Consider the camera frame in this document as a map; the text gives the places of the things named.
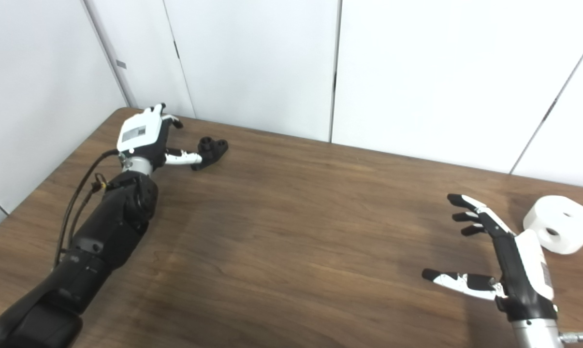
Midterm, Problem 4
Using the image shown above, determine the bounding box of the round white piece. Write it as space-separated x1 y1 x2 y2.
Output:
523 195 583 255

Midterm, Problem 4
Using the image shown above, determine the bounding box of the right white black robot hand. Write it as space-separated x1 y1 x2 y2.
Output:
421 193 559 322

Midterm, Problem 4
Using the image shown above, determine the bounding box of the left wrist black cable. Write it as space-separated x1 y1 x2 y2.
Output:
54 149 123 269

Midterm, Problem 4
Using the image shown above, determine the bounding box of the black flanged holder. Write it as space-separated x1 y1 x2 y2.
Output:
191 137 229 171

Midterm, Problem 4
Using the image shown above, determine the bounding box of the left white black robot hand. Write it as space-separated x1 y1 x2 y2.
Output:
117 102 204 170

